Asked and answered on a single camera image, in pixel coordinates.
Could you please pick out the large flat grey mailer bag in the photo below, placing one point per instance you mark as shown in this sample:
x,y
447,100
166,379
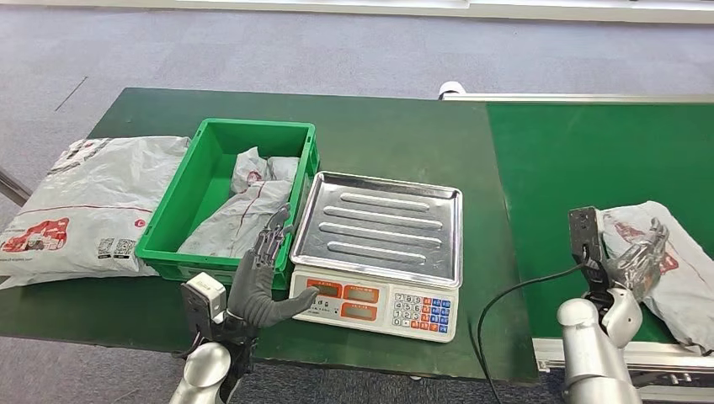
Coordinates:
x,y
89,212

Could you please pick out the white conveyor roller end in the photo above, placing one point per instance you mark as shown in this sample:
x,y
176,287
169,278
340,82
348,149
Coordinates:
x,y
450,89

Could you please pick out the aluminium conveyor frame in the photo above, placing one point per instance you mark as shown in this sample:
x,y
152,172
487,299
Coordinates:
x,y
586,98

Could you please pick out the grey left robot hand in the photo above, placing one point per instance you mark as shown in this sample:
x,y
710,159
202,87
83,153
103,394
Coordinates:
x,y
254,295

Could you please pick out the grey metal bar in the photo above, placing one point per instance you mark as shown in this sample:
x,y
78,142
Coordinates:
x,y
12,192

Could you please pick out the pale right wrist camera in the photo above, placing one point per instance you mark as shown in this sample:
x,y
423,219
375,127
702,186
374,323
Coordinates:
x,y
583,234

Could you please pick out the dark green table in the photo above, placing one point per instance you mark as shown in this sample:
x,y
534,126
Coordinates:
x,y
379,134

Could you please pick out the green plastic crate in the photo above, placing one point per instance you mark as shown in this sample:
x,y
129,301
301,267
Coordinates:
x,y
209,173

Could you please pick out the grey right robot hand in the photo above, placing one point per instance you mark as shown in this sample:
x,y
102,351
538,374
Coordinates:
x,y
638,267

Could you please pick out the white scale with steel tray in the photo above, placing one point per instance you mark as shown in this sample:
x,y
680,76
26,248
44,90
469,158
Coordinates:
x,y
379,223

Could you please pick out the grey parcel bag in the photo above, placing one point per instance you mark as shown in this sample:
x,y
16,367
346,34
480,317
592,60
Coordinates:
x,y
686,290
240,223

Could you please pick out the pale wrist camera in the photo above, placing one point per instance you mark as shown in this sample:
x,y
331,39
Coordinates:
x,y
583,234
206,287

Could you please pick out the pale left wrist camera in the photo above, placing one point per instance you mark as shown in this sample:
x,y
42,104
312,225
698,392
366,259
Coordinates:
x,y
206,287

